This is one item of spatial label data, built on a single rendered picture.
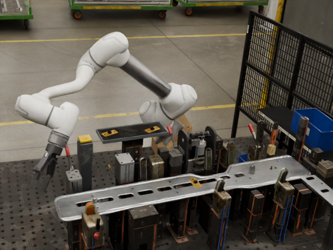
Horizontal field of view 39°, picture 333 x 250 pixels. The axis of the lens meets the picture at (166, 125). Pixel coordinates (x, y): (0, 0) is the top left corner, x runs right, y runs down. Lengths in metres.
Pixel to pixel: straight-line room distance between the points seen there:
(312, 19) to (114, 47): 2.70
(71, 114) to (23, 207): 0.76
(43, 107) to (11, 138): 2.72
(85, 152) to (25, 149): 2.29
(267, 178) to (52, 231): 1.16
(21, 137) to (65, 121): 2.72
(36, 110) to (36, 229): 0.70
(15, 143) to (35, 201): 2.07
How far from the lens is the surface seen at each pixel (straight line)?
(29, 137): 4.93
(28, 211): 2.76
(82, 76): 2.58
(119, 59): 2.65
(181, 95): 2.91
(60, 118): 2.25
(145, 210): 2.20
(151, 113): 2.99
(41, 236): 2.59
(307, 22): 4.96
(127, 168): 2.39
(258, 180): 2.57
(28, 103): 2.25
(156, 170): 2.47
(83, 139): 2.47
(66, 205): 2.28
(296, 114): 3.04
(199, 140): 2.54
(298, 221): 2.69
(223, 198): 2.31
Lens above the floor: 2.36
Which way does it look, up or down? 27 degrees down
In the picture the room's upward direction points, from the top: 5 degrees clockwise
